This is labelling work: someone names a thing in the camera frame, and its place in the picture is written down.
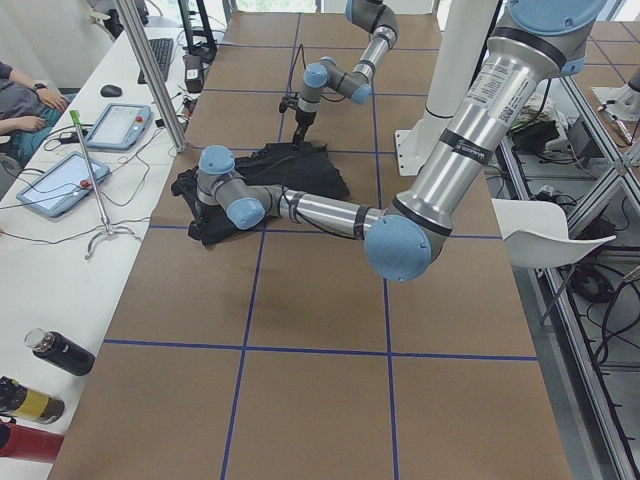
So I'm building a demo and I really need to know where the black keyboard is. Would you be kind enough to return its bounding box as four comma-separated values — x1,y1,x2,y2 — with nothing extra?
149,38,174,82

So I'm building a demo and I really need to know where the aluminium frame post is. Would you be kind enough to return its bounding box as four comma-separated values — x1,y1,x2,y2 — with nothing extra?
114,0,186,153

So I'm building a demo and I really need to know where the far blue teach pendant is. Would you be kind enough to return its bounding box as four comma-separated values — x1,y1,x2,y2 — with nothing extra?
85,103,152,151

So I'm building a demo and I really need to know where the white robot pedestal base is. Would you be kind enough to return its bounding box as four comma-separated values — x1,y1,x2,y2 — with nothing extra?
395,0,503,176

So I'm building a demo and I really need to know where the metal stand with green tip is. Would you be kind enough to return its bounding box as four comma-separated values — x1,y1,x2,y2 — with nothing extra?
69,109,142,260

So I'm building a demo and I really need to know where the yellow black bottle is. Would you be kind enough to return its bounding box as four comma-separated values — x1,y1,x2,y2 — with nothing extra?
1,376,65,424

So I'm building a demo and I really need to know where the black graphic t-shirt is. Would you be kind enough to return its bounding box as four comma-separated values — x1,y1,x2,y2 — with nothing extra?
171,142,350,246

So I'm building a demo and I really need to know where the red bottle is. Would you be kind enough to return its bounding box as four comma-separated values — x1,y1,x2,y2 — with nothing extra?
1,422,65,463

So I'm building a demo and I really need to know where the black computer mouse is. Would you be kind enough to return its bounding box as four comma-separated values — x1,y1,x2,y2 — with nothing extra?
100,84,123,98

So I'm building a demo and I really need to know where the seated person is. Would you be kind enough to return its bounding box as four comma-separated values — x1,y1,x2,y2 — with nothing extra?
1,63,75,167

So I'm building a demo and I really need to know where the blue teach pendant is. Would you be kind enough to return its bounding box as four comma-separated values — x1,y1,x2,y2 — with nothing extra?
16,152,91,218
85,103,152,151

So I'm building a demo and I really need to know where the white curved plastic sheet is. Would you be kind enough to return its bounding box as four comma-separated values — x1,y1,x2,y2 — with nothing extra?
492,199,616,269

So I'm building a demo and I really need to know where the pile of clothes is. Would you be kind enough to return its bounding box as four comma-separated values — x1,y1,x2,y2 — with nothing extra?
509,93,568,152

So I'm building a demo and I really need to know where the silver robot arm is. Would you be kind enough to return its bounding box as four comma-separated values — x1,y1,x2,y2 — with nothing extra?
196,1,603,281
279,0,399,149

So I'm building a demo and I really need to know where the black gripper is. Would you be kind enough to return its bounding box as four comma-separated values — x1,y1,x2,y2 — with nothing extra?
278,94,316,146
188,202,220,239

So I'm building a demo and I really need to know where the near blue teach pendant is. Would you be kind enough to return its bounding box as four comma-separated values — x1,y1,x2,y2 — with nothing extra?
16,152,91,218

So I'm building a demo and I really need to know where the black water bottle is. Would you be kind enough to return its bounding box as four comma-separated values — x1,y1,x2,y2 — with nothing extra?
24,328,95,376

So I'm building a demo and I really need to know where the black power adapter box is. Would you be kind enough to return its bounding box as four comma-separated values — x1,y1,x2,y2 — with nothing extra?
183,54,204,93

